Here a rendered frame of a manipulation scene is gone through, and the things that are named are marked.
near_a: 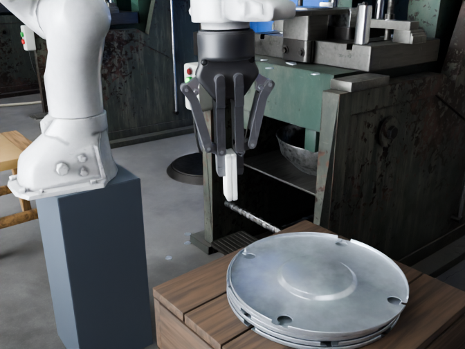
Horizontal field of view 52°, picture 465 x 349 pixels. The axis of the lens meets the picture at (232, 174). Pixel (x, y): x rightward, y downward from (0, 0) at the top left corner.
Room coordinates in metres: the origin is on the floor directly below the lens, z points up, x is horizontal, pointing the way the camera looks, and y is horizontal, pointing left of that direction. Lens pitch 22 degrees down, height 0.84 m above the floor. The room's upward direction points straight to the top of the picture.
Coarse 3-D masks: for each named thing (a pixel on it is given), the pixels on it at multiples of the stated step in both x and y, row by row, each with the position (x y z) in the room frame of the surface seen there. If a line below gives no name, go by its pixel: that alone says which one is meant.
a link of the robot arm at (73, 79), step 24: (48, 0) 0.90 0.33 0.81; (72, 0) 0.87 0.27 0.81; (96, 0) 0.89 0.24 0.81; (48, 24) 0.89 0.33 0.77; (72, 24) 0.86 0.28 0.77; (96, 24) 0.88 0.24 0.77; (48, 48) 0.91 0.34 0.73; (72, 48) 0.89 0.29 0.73; (96, 48) 0.92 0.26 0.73; (48, 72) 0.93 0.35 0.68; (72, 72) 0.92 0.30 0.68; (96, 72) 0.95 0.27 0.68; (48, 96) 0.94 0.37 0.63; (72, 96) 0.92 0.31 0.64; (96, 96) 0.95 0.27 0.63
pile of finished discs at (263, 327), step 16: (240, 304) 0.61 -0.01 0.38; (240, 320) 0.61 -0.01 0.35; (256, 320) 0.58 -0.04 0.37; (288, 320) 0.58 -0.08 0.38; (272, 336) 0.57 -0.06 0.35; (288, 336) 0.56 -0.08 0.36; (304, 336) 0.55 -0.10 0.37; (320, 336) 0.54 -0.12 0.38; (352, 336) 0.55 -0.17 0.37; (368, 336) 0.55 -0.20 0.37
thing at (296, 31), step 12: (300, 12) 1.21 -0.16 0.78; (312, 12) 1.24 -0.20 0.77; (324, 12) 1.27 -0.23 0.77; (336, 12) 1.29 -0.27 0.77; (288, 24) 1.32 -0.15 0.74; (300, 24) 1.28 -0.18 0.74; (312, 24) 1.27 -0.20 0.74; (324, 24) 1.30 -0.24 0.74; (288, 36) 1.32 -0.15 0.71; (300, 36) 1.28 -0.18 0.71; (312, 36) 1.27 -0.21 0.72; (324, 36) 1.30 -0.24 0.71; (288, 48) 1.32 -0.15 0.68; (300, 48) 1.28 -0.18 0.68; (312, 48) 1.27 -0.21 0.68; (300, 60) 1.28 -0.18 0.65; (312, 60) 1.28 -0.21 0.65
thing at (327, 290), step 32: (256, 256) 0.74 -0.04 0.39; (288, 256) 0.74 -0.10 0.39; (320, 256) 0.73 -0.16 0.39; (352, 256) 0.74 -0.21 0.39; (384, 256) 0.74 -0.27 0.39; (256, 288) 0.64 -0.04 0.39; (288, 288) 0.64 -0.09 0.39; (320, 288) 0.64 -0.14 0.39; (352, 288) 0.64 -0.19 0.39; (384, 288) 0.64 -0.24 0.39; (320, 320) 0.57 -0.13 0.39; (352, 320) 0.57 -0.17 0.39; (384, 320) 0.57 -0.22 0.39
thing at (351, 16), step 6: (348, 12) 1.33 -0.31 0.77; (354, 12) 1.33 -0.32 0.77; (330, 18) 1.38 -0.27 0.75; (336, 18) 1.36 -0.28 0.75; (342, 18) 1.34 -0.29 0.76; (348, 18) 1.33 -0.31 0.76; (354, 18) 1.33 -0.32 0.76; (330, 24) 1.37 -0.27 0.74; (336, 24) 1.36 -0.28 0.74; (342, 24) 1.34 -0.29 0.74; (348, 24) 1.33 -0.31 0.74; (354, 24) 1.33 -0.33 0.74
